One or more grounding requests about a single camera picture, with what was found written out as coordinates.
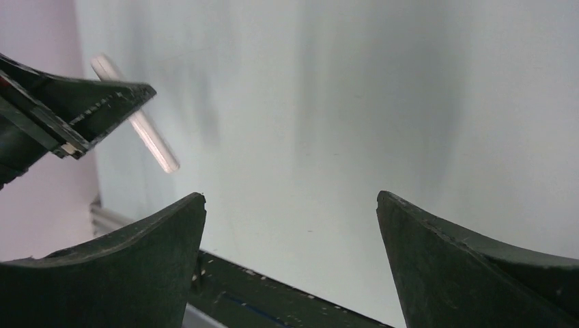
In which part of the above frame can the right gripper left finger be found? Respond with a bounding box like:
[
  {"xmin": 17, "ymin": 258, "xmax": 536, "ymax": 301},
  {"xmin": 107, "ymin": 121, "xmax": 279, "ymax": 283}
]
[{"xmin": 1, "ymin": 193, "xmax": 206, "ymax": 327}]

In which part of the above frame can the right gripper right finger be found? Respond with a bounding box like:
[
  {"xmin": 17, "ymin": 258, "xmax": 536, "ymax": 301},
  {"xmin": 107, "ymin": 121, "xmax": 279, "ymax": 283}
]
[{"xmin": 376, "ymin": 191, "xmax": 578, "ymax": 327}]

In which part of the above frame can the white remote control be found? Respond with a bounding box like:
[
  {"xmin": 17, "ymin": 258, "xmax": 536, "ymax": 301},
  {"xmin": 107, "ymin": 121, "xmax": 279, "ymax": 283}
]
[{"xmin": 90, "ymin": 54, "xmax": 180, "ymax": 174}]

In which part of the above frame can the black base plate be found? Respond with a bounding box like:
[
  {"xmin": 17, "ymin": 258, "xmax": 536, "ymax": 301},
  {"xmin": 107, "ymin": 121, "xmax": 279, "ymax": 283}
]
[{"xmin": 188, "ymin": 251, "xmax": 383, "ymax": 328}]

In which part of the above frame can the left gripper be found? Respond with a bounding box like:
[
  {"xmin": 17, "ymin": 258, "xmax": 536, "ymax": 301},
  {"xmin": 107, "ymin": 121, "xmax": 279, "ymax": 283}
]
[{"xmin": 1, "ymin": 55, "xmax": 156, "ymax": 189}]

